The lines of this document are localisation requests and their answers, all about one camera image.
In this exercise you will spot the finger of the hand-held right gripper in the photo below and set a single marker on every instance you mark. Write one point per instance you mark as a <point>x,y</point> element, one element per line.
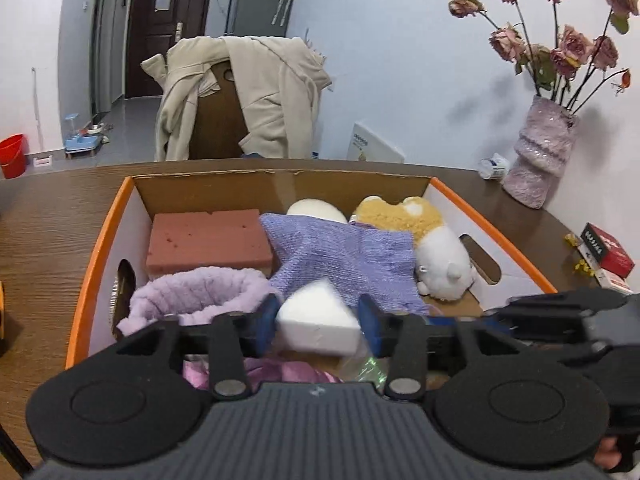
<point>565,352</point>
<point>550,310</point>

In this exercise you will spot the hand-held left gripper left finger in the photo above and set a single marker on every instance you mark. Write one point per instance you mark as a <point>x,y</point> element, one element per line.
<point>267,322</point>

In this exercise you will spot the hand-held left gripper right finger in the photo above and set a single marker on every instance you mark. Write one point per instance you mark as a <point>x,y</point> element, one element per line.
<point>370,322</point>

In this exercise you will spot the clear plastic bag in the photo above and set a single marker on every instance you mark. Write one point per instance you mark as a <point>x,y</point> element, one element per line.
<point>370,367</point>

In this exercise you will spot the white wedge sponge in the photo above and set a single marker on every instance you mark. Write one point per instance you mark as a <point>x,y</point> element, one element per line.
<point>315,317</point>

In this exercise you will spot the purple knitted cloth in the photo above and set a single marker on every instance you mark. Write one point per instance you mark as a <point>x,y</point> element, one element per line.
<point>345,260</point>

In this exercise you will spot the yellow and white plush toy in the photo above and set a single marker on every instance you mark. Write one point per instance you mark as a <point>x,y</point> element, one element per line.
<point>440,260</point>

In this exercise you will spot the orange and red cardboard box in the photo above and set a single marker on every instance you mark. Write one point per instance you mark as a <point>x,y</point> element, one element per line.
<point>150,200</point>

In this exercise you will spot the person's right hand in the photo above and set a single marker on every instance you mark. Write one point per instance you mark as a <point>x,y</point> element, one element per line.
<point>607,454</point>

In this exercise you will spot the yellow wrapped candy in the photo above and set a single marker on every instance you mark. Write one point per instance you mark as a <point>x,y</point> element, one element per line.
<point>572,240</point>
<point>582,267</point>

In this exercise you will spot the pink cloth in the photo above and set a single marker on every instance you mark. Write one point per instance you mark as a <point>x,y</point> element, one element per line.
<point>280,375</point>

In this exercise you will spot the white and red small box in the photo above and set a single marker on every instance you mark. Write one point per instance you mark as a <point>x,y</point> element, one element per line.
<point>615,282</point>

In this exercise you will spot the purple fluffy headband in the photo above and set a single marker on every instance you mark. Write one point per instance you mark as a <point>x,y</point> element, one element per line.
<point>200,290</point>

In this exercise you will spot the brown sponge block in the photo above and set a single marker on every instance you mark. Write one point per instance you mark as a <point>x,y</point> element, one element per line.
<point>210,242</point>

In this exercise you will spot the cream round sponge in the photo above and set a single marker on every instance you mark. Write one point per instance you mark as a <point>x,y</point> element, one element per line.
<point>317,210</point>

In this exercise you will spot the small white bottle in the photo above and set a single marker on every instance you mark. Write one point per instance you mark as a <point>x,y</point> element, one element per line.
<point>495,166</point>

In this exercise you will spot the pink textured vase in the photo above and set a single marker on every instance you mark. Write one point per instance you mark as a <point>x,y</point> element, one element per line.
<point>542,155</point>

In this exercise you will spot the wooden chair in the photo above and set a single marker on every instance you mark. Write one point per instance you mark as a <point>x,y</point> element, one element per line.
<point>220,115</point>

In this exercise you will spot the beige coat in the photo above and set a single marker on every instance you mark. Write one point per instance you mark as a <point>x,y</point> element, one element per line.
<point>265,90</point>

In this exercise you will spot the blue pet feeder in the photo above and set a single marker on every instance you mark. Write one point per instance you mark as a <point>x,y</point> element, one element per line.
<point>82,140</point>

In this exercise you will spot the dried pink roses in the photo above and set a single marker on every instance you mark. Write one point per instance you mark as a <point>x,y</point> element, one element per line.
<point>565,50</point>

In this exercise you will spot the small white floor tray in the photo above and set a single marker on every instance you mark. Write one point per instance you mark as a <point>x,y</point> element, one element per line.
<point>42,161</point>

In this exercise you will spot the red bucket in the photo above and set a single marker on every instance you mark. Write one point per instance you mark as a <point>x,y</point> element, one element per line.
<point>12,155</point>

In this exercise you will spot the dark brown door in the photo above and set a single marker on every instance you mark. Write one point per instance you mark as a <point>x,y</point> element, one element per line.
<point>165,30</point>

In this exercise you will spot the grey refrigerator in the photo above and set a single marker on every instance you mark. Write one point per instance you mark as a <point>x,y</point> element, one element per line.
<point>260,0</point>

